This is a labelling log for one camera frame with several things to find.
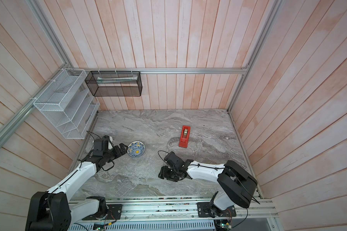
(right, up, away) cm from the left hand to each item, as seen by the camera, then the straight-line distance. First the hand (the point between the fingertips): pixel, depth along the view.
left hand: (123, 151), depth 88 cm
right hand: (+24, -14, -4) cm, 29 cm away
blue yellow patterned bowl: (+6, 0, +8) cm, 10 cm away
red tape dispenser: (+40, +8, +10) cm, 42 cm away
